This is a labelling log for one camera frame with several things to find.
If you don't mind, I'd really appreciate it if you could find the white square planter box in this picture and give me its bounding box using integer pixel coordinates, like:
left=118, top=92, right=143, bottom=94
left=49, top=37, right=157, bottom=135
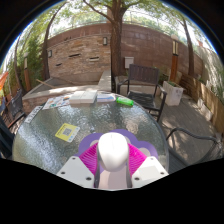
left=162, top=80, right=185, bottom=107

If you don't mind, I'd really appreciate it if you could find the yellow square card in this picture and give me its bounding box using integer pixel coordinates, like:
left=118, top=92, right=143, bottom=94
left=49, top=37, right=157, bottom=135
left=54, top=122, right=81, bottom=143

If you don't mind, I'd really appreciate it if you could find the thin white-blue book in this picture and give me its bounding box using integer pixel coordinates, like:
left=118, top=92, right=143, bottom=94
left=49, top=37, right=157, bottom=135
left=96, top=93, right=117, bottom=103

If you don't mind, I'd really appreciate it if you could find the white wall box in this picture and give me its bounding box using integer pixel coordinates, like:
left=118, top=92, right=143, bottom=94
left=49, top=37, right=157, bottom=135
left=124, top=56, right=135, bottom=69

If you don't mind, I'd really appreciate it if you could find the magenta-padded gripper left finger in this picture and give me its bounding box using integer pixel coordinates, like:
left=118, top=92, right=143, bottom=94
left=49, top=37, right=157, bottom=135
left=56, top=141, right=101, bottom=189

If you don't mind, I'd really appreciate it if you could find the slim straight tree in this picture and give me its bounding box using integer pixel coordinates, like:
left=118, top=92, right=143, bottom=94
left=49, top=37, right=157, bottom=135
left=181, top=16, right=196, bottom=78

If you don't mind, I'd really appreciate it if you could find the thin leaning tree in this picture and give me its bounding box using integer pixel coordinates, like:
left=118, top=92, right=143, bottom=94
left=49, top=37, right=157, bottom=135
left=41, top=3, right=68, bottom=81

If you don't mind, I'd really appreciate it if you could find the wooden garden lamp post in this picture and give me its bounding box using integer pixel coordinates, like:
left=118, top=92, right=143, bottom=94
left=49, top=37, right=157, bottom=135
left=169, top=34, right=180, bottom=84

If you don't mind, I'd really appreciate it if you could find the colourful printed magazine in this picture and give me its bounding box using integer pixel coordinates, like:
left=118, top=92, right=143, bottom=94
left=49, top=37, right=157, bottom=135
left=42, top=94, right=73, bottom=111

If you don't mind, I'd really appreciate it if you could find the slim wooden lamp post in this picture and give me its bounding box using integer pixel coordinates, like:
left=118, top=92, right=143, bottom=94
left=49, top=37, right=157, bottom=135
left=23, top=51, right=32, bottom=93

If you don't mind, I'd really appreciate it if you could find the black mesh round-back armchair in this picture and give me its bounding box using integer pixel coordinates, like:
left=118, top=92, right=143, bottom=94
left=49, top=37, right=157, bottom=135
left=165, top=127, right=224, bottom=168

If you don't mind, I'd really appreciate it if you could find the black mesh chair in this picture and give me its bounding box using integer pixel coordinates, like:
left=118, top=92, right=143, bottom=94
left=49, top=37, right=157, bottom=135
left=6, top=89, right=27, bottom=129

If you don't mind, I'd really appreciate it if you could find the thick forked tree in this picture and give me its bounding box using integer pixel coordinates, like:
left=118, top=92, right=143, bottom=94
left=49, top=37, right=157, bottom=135
left=83, top=0, right=134, bottom=79

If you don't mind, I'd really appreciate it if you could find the pale printed leaflet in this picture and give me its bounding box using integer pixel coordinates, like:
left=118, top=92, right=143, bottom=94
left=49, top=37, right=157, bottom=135
left=23, top=105, right=44, bottom=124

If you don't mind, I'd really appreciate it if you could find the dark slatted armchair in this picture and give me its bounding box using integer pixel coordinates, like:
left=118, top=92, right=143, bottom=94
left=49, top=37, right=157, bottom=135
left=116, top=63, right=168, bottom=123

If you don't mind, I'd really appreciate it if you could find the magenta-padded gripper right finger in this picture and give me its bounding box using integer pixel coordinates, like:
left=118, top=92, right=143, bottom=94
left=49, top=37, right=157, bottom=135
left=125, top=143, right=169, bottom=189

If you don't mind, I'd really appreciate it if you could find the stone raised planter bed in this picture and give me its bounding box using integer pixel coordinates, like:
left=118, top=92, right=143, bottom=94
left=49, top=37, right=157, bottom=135
left=21, top=69, right=113, bottom=101

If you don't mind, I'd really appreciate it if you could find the white computer mouse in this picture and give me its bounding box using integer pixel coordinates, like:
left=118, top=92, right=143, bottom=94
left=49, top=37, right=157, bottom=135
left=97, top=132, right=130, bottom=173

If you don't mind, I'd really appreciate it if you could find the white closed book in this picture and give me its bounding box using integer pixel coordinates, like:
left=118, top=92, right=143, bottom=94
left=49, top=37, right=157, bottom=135
left=68, top=89, right=99, bottom=105

